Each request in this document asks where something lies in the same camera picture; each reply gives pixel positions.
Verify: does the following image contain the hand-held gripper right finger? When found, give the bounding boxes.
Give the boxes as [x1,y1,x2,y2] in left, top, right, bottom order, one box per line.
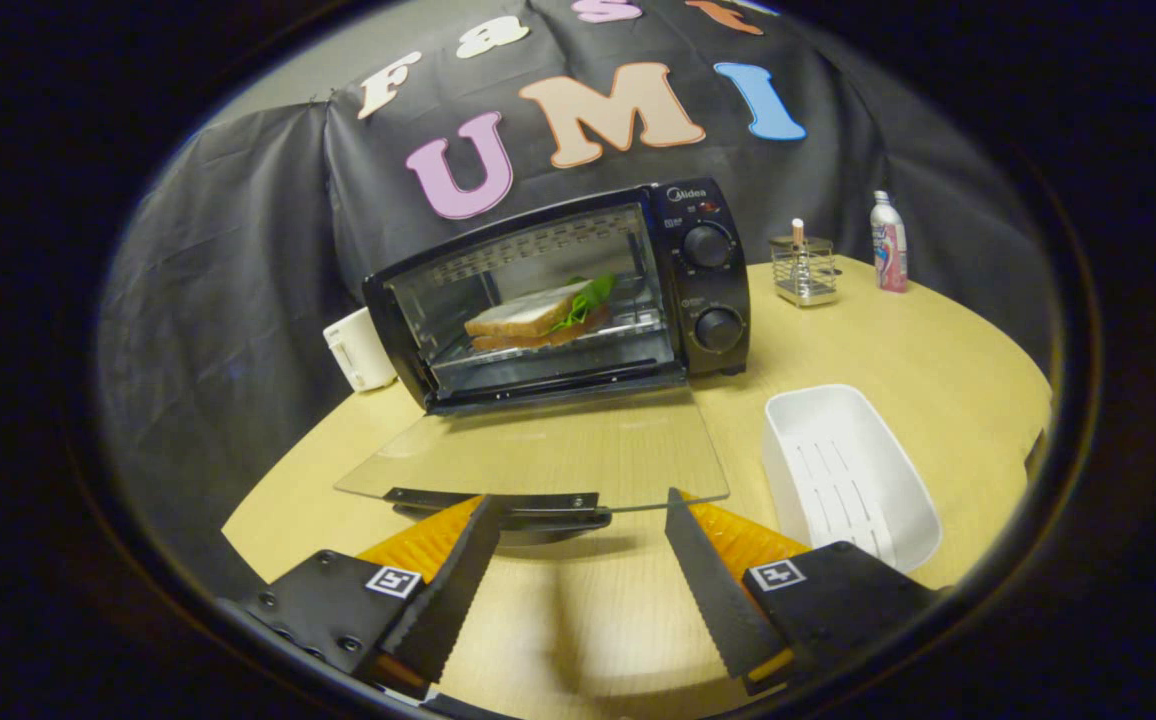
[664,487,944,698]

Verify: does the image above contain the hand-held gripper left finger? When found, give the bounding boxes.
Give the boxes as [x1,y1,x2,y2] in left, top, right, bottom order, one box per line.
[238,493,504,703]

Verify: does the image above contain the white bread lettuce sandwich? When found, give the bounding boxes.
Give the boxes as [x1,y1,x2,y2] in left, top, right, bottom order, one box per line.
[464,274,617,353]

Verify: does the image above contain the black toaster oven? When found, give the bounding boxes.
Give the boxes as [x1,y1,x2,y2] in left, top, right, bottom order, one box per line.
[335,178,752,548]

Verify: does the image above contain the white bread toaster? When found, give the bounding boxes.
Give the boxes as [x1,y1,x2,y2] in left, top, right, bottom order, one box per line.
[323,307,399,393]

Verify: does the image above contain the white plastic tray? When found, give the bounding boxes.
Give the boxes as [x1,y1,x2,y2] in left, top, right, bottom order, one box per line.
[762,384,942,575]

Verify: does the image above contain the white pink bottle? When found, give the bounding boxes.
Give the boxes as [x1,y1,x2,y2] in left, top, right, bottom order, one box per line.
[870,190,909,293]

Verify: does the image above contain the black backdrop cloth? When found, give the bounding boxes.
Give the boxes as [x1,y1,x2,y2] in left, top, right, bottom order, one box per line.
[98,0,1054,601]

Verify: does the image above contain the metal wire holder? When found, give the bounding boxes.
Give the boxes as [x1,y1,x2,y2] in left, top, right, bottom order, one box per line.
[770,235,839,308]

